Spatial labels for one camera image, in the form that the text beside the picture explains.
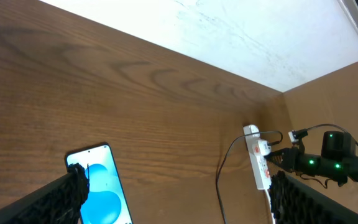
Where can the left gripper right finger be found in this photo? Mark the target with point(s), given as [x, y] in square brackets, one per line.
[294, 202]

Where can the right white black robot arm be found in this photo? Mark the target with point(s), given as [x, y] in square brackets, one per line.
[337, 162]

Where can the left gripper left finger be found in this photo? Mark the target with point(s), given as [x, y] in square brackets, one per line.
[57, 202]

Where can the white power strip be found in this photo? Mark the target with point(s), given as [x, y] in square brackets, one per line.
[259, 163]

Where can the brown cardboard board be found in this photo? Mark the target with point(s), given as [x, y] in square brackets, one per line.
[325, 104]

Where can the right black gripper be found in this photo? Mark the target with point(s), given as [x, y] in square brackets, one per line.
[292, 160]

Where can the white USB charger plug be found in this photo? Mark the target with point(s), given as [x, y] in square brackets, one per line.
[261, 148]

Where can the blue Galaxy smartphone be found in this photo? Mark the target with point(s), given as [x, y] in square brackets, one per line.
[106, 201]

